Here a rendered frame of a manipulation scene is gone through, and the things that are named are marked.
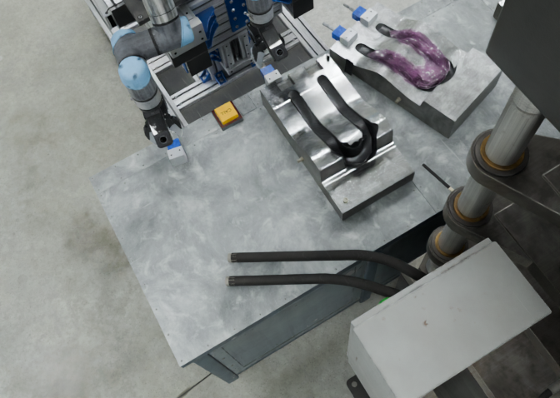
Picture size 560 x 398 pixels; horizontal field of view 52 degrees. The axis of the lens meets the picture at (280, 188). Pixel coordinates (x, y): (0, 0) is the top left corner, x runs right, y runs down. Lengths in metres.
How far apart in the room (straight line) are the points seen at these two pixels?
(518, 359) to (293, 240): 0.71
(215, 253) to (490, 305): 0.96
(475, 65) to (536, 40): 1.22
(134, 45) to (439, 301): 1.03
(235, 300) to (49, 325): 1.25
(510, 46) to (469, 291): 0.44
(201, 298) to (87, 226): 1.22
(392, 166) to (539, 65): 1.08
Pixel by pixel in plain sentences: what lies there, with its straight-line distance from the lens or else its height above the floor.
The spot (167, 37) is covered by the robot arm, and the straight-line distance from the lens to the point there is 1.62.
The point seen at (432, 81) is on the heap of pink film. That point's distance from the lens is 1.93.
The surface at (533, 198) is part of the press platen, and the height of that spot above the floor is 1.54.
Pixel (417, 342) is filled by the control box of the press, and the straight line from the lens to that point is 1.02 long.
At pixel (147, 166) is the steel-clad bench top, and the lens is 1.96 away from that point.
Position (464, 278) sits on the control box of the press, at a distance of 1.06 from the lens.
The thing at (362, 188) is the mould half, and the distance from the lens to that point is 1.76.
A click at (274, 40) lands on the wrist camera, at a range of 1.78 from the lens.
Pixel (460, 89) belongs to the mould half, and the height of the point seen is 0.91.
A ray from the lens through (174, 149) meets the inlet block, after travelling 1.89.
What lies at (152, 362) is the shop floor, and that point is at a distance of 2.60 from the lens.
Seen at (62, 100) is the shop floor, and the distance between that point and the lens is 3.27.
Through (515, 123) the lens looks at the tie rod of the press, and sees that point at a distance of 0.95.
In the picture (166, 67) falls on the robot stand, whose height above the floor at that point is 0.23.
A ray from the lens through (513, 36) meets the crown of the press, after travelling 0.78.
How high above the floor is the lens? 2.47
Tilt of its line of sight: 65 degrees down
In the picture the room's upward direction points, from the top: 12 degrees counter-clockwise
